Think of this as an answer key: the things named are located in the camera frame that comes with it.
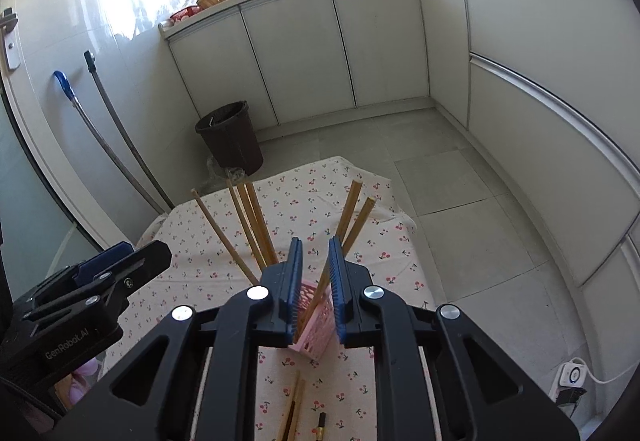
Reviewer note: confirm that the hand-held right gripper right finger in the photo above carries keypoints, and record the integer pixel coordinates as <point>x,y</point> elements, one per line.
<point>337,291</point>

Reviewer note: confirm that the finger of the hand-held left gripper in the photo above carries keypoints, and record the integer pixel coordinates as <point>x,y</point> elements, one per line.
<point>105,258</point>
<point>145,258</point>

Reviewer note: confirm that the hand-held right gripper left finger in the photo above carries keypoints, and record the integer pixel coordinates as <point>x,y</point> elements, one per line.
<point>295,291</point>

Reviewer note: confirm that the pink perforated utensil holder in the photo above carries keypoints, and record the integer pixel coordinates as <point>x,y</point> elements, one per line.
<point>320,331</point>

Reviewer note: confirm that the bunch of wooden chopsticks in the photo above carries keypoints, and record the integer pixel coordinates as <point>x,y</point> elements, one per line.
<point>264,231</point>

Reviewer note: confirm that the dark chopstick with gold band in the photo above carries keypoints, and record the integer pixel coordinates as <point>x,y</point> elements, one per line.
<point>320,427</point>

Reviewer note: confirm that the cherry print tablecloth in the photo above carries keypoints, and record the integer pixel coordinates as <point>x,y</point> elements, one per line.
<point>310,191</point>

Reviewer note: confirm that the clear plastic bag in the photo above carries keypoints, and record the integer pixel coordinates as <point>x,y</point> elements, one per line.
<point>220,171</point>

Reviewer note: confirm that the brown trash bin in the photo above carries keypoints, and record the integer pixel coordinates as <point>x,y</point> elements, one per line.
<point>230,136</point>

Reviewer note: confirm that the metal door lock plate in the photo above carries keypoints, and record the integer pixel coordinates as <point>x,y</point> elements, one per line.
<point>9,38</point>

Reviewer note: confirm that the red plastic basket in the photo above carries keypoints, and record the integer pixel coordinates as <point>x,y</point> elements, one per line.
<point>185,13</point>

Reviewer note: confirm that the white power strip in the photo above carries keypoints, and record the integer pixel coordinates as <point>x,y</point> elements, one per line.
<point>572,376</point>

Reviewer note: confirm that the white kitchen cabinets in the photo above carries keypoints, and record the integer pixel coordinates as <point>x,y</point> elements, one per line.
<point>525,96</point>

